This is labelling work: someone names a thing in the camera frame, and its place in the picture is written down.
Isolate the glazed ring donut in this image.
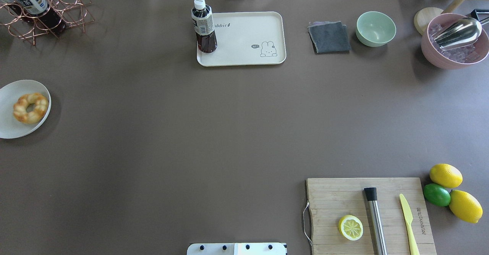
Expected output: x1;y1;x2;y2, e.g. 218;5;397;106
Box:
13;92;49;124

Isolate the white round plate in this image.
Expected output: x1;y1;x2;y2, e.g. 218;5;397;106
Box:
0;79;51;139

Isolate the cream rabbit tray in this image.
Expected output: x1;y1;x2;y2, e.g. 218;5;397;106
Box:
197;11;287;67

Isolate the dark tea bottle on tray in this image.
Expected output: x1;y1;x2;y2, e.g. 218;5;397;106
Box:
191;0;218;53

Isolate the grey folded cloth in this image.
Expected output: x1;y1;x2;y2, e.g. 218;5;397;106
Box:
308;21;351;54

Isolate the wooden cutting board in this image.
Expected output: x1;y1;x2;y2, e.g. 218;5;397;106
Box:
307;178;437;255

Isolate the steel muddler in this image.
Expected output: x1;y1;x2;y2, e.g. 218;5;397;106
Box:
364;187;388;255

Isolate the half lemon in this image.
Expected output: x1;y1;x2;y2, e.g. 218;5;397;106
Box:
338;215;363;241

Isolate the green bowl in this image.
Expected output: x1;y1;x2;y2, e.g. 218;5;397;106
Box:
356;11;397;47

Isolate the yellow plastic knife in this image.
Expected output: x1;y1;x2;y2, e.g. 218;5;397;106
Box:
399;194;420;255

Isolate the green lime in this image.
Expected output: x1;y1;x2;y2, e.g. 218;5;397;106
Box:
423;183;451;207

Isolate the upper yellow lemon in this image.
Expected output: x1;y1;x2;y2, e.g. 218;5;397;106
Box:
429;163;463;189

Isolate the yellow lemon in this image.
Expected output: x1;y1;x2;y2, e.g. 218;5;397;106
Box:
429;163;463;189
449;190;483;224

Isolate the pink bowl with ice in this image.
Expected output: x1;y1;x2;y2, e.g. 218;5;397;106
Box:
421;13;489;69

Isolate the metal scoop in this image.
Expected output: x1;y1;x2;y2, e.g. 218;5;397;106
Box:
433;17;483;50

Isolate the lower yellow lemon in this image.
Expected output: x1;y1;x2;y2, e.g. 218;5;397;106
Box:
449;190;483;224

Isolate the tea bottle in rack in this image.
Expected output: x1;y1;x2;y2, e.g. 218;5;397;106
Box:
18;0;66;36

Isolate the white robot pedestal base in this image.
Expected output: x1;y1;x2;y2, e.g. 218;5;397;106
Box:
186;242;288;255

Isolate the copper wire bottle rack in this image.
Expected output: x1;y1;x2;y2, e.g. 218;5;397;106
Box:
1;0;95;46

